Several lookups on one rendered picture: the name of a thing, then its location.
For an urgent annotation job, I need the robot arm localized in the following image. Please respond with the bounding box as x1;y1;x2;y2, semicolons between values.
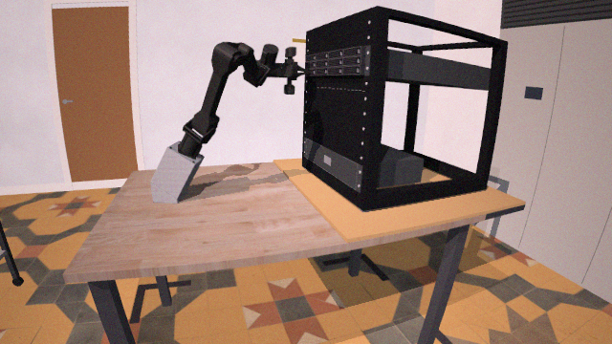
178;42;298;160

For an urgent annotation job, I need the tan flat board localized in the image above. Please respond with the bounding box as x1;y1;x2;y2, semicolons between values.
273;159;526;243

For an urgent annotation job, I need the black metal rack frame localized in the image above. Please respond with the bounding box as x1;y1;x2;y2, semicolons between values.
302;6;508;212

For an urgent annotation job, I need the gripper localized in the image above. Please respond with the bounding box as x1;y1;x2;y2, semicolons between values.
273;47;311;95

